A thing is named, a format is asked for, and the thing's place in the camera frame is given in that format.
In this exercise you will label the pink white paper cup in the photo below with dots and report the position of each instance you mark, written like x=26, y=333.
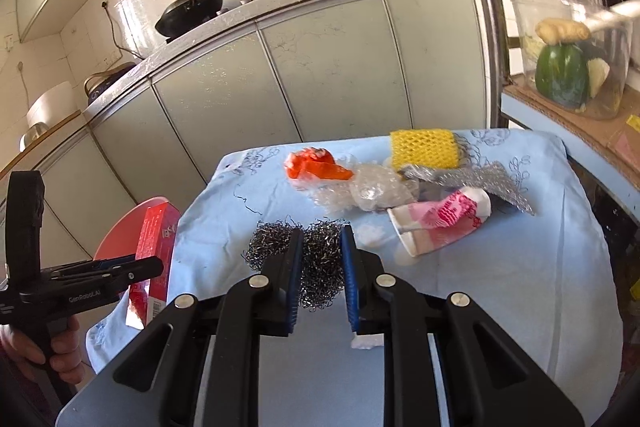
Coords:
x=423, y=227

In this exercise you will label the clear glass jar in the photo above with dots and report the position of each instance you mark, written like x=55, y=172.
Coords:
x=607, y=52

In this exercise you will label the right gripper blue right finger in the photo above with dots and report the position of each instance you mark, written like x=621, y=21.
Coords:
x=365, y=308

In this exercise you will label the pink plastic trash bucket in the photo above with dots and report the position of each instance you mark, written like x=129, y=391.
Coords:
x=122, y=239

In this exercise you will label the yellow foam fruit net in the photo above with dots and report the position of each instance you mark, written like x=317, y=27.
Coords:
x=434, y=148

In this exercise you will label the grey kitchen base cabinet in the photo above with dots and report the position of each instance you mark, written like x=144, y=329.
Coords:
x=270, y=72

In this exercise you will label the steel wool scrubber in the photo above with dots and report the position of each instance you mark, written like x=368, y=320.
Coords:
x=322, y=276

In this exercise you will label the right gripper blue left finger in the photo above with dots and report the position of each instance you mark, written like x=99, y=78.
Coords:
x=283, y=267

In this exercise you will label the white rice cooker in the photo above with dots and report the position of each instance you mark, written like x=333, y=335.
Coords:
x=48, y=110

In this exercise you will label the black wok with lid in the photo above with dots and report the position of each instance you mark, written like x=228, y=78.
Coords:
x=181, y=16

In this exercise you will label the person's left hand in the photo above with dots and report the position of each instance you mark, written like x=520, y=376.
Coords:
x=66, y=360

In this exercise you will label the clear plastic bag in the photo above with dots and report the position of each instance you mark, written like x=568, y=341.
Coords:
x=371, y=188

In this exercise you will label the ginger root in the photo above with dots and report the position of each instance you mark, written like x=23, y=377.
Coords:
x=554, y=31

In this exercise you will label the orange plastic wrapper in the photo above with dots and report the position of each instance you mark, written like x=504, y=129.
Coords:
x=314, y=163

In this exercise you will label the metal shelf rack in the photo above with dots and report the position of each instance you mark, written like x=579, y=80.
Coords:
x=496, y=37

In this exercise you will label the red cardboard box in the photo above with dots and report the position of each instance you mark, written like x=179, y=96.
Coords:
x=156, y=240

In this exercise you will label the dark electric cooker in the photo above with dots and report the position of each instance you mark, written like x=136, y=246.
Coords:
x=99, y=82

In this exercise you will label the cardboard sheet on shelf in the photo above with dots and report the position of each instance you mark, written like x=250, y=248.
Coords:
x=591, y=141

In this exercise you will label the silver foil wrapper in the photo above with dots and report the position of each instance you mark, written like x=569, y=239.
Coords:
x=491, y=178

